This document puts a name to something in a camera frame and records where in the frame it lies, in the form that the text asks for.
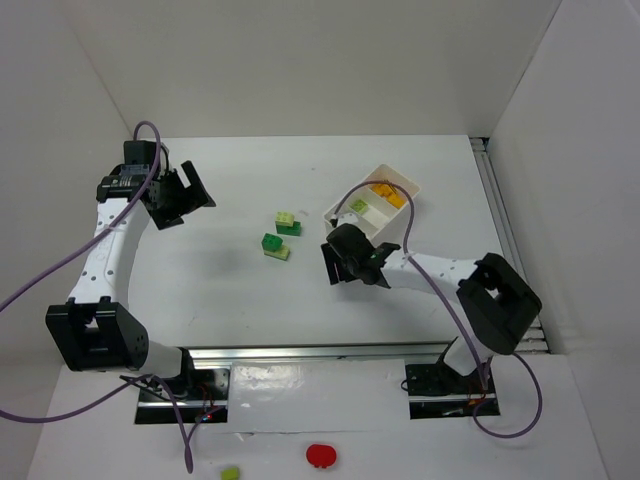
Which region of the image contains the yellow lego brick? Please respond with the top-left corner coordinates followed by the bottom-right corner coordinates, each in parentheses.
top-left (379, 189), bottom-right (406, 209)
top-left (371, 183), bottom-right (395, 198)

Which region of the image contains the light green base brick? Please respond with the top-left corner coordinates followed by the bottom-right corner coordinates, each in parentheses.
top-left (263, 244), bottom-right (290, 261)

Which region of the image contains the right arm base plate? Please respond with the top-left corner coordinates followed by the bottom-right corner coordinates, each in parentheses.
top-left (400, 363), bottom-right (500, 420)

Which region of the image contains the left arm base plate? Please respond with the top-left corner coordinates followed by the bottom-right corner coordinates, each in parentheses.
top-left (134, 367), bottom-right (231, 425)

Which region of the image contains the red round object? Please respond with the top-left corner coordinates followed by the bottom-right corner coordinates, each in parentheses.
top-left (305, 444), bottom-right (338, 469)

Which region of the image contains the dark green base brick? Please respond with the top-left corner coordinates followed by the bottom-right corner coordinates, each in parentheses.
top-left (276, 221), bottom-right (302, 237)

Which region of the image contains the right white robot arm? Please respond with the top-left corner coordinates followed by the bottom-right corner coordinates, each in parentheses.
top-left (321, 224), bottom-right (542, 377)

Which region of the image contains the light green brick foreground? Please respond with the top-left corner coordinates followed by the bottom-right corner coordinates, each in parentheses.
top-left (220, 466), bottom-right (240, 480)

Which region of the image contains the white divided sorting tray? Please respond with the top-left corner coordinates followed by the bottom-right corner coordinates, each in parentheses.
top-left (336, 164), bottom-right (421, 244)

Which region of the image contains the aluminium rail front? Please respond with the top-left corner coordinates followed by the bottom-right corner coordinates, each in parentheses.
top-left (119, 340), bottom-right (546, 362)

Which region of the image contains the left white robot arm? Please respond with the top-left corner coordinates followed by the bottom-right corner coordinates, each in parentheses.
top-left (45, 140), bottom-right (215, 379)

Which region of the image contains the aluminium rail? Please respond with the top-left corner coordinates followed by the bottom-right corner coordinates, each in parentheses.
top-left (469, 136), bottom-right (546, 331)
top-left (119, 340), bottom-right (546, 362)

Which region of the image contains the aluminium rail right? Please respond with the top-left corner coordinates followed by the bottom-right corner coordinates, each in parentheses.
top-left (469, 136), bottom-right (546, 331)

